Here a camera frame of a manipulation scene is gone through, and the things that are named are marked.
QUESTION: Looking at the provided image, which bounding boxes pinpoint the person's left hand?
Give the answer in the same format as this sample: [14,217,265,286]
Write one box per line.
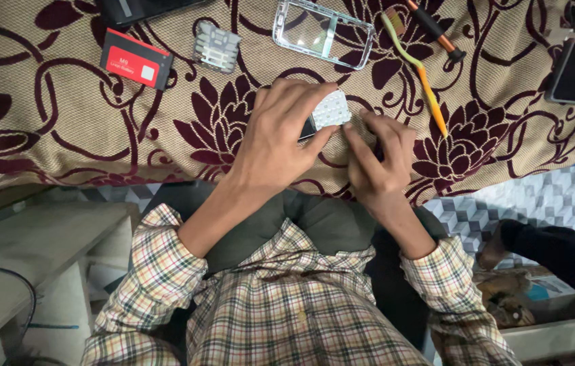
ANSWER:
[226,77,354,198]

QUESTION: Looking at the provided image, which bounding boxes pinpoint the person's right hand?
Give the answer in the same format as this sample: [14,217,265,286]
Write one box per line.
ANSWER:
[343,108,417,205]

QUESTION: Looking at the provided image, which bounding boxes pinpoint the black phone with white keypad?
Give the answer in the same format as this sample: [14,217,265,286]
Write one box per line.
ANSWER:
[298,90,353,142]

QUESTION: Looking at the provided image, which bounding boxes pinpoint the dark green trousers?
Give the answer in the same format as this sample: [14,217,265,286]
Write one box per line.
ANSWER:
[129,182,451,352]

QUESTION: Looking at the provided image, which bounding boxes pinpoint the yellow orange toothbrush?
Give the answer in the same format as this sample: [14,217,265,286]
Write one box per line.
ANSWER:
[380,7,449,139]

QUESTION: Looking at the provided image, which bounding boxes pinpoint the grey rubber keypad mat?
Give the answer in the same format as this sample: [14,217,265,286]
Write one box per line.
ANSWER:
[192,20,242,75]

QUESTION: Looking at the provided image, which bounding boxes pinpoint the transparent phone front cover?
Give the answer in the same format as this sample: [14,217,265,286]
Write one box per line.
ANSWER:
[272,0,376,71]

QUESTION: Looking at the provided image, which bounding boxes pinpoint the orange black screwdriver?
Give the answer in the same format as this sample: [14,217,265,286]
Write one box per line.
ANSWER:
[405,0,467,65]

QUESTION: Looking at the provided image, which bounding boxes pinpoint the plaid shirt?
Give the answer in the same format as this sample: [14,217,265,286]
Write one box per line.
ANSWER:
[81,203,522,366]

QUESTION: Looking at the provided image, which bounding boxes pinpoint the red phone battery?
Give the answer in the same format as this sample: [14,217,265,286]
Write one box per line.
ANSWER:
[99,28,174,91]

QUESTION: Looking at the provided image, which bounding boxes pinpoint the brown bag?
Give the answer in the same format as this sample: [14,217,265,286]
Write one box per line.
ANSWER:
[473,269,537,329]

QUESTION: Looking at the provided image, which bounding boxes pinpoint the black phone back cover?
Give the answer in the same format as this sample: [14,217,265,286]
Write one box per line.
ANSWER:
[95,0,207,28]

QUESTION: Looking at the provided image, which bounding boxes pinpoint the beige maroon floral tablecloth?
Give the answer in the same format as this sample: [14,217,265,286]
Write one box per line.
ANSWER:
[0,0,575,206]

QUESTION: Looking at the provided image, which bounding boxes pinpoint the white ledge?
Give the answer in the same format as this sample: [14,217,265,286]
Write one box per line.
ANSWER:
[500,314,575,363]

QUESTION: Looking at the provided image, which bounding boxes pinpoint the grey bench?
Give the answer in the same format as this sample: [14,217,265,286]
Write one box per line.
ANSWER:
[0,201,139,366]

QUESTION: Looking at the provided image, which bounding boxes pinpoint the black cable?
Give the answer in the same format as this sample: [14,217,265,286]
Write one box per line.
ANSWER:
[0,263,38,364]

